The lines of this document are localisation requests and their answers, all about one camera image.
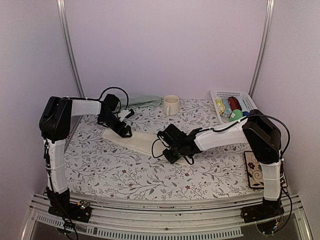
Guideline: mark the mint green towel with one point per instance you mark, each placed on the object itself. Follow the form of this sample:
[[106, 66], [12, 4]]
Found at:
[[145, 101]]

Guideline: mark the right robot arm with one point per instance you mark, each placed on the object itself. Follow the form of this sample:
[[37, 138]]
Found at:
[[256, 129]]

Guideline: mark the red rolled towel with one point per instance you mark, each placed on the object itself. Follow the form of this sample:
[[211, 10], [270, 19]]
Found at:
[[234, 103]]

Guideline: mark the floral table mat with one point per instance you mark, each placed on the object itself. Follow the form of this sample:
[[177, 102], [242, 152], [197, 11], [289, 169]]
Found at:
[[99, 167]]

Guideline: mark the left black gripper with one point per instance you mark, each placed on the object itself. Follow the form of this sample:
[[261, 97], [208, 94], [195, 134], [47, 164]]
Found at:
[[123, 134]]

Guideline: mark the cream ceramic mug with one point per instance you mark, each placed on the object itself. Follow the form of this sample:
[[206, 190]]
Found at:
[[171, 105]]

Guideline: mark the white plastic basket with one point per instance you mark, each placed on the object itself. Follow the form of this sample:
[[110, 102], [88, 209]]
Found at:
[[244, 99]]

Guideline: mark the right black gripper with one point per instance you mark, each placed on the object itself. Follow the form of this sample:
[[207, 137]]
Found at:
[[172, 159]]

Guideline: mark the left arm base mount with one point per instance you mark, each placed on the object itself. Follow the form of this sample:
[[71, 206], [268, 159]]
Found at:
[[80, 211]]

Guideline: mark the aluminium frame post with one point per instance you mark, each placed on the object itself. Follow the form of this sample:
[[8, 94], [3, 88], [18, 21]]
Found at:
[[62, 13], [270, 4]]

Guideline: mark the light blue rolled towel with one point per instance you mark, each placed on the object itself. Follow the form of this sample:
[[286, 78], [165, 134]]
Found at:
[[227, 109]]

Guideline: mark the left aluminium frame post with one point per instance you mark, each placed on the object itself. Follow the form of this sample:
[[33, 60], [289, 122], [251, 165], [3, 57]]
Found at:
[[62, 13]]

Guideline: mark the green rolled towel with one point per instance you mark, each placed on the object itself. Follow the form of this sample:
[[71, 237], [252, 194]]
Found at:
[[235, 115]]

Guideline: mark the cream white towel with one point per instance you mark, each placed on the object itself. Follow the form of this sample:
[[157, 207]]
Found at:
[[141, 142]]

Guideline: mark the right aluminium frame post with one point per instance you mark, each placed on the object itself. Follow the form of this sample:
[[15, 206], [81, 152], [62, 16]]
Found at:
[[270, 4]]

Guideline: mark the aluminium front rail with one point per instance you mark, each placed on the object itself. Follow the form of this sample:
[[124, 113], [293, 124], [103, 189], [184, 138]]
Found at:
[[207, 219]]

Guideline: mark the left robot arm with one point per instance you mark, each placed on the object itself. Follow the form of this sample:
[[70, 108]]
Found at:
[[55, 126]]

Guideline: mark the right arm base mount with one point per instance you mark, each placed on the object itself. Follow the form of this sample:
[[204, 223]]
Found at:
[[265, 210]]

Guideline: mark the yellow rolled towel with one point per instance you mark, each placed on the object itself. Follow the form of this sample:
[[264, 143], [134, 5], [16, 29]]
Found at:
[[220, 105]]

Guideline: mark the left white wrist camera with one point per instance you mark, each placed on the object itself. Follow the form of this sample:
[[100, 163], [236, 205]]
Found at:
[[125, 114]]

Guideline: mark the floral square plate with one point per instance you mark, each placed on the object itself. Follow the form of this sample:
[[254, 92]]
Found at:
[[254, 171]]

